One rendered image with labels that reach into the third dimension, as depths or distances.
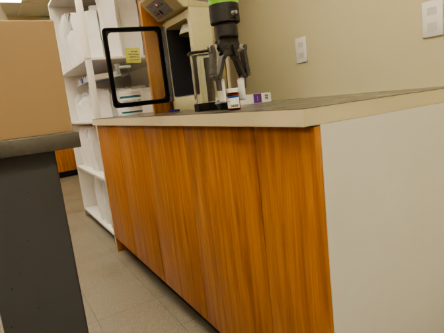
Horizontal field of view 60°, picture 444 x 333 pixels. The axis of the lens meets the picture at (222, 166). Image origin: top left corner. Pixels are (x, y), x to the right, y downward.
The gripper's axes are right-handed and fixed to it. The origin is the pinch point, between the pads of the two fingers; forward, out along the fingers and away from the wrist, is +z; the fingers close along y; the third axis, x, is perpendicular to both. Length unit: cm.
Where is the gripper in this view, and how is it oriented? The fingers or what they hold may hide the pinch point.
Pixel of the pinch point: (232, 92)
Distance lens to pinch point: 125.3
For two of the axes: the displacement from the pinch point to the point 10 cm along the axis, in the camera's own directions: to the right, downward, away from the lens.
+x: -5.4, -0.9, 8.3
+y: 8.3, -1.8, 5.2
